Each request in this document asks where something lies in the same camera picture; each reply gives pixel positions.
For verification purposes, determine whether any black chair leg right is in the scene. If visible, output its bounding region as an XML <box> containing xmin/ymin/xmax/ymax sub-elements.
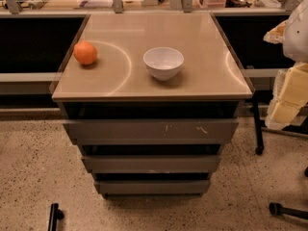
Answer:
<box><xmin>269</xmin><ymin>202</ymin><xmax>308</xmax><ymax>219</ymax></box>

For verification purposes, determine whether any grey drawer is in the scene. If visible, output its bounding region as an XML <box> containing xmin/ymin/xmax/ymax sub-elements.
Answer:
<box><xmin>64</xmin><ymin>118</ymin><xmax>239</xmax><ymax>145</ymax></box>
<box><xmin>82</xmin><ymin>155</ymin><xmax>220</xmax><ymax>173</ymax></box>
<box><xmin>94</xmin><ymin>180</ymin><xmax>211</xmax><ymax>195</ymax></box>

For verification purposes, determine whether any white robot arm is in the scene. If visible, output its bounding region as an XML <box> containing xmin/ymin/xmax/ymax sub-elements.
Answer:
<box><xmin>264</xmin><ymin>0</ymin><xmax>308</xmax><ymax>130</ymax></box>

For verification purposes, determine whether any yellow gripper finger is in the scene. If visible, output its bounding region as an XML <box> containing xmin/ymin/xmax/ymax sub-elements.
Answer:
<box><xmin>263</xmin><ymin>21</ymin><xmax>286</xmax><ymax>44</ymax></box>
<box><xmin>265</xmin><ymin>63</ymin><xmax>308</xmax><ymax>130</ymax></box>

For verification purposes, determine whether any white bowl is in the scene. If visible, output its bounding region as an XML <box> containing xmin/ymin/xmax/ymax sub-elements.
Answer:
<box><xmin>143</xmin><ymin>47</ymin><xmax>184</xmax><ymax>81</ymax></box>

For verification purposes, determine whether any orange fruit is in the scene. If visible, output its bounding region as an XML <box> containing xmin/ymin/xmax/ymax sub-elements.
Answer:
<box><xmin>73</xmin><ymin>41</ymin><xmax>97</xmax><ymax>65</ymax></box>

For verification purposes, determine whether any grey top drawer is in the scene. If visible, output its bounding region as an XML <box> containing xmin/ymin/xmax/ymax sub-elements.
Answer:
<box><xmin>64</xmin><ymin>118</ymin><xmax>239</xmax><ymax>145</ymax></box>

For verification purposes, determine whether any grey drawer cabinet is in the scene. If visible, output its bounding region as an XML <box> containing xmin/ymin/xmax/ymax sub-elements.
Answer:
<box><xmin>52</xmin><ymin>13</ymin><xmax>253</xmax><ymax>197</ymax></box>

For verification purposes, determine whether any grey bottom drawer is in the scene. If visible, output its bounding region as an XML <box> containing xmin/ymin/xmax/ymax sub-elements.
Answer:
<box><xmin>94</xmin><ymin>180</ymin><xmax>211</xmax><ymax>195</ymax></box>

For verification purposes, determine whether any black chair leg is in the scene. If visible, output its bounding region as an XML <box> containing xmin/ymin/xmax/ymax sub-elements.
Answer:
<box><xmin>47</xmin><ymin>203</ymin><xmax>64</xmax><ymax>231</ymax></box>
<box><xmin>269</xmin><ymin>202</ymin><xmax>308</xmax><ymax>219</ymax></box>

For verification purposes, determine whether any grey middle drawer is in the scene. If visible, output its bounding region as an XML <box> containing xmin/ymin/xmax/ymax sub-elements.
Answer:
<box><xmin>82</xmin><ymin>155</ymin><xmax>220</xmax><ymax>173</ymax></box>

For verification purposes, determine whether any black chair leg left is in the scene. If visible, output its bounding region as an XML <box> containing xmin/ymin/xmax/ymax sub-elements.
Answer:
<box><xmin>47</xmin><ymin>203</ymin><xmax>64</xmax><ymax>231</ymax></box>

